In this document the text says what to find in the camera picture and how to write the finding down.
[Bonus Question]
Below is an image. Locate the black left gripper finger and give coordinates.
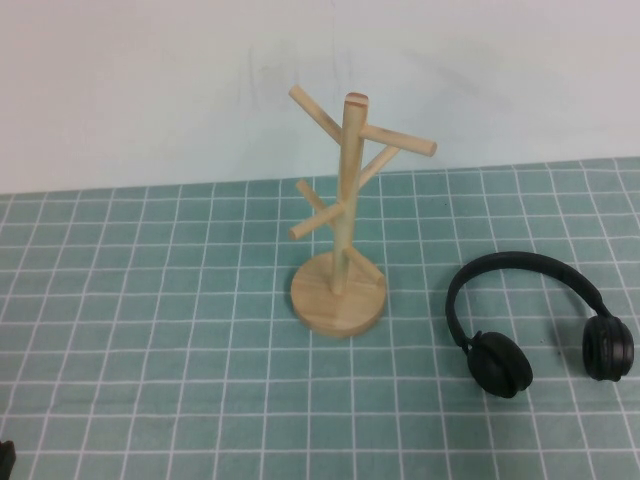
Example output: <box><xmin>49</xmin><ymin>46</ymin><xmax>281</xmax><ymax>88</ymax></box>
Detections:
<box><xmin>0</xmin><ymin>438</ymin><xmax>18</xmax><ymax>480</ymax></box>

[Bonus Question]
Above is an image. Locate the black over-ear headphones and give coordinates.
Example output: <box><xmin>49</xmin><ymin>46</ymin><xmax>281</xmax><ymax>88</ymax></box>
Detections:
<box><xmin>444</xmin><ymin>252</ymin><xmax>636</xmax><ymax>400</ymax></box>

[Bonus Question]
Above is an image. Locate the wooden tree-shaped headphone stand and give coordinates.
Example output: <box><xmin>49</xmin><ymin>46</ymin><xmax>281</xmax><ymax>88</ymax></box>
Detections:
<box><xmin>288</xmin><ymin>85</ymin><xmax>439</xmax><ymax>340</ymax></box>

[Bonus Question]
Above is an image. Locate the green white-grid tablecloth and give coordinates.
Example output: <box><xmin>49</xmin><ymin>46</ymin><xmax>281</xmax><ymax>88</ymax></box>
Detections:
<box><xmin>0</xmin><ymin>157</ymin><xmax>640</xmax><ymax>480</ymax></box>

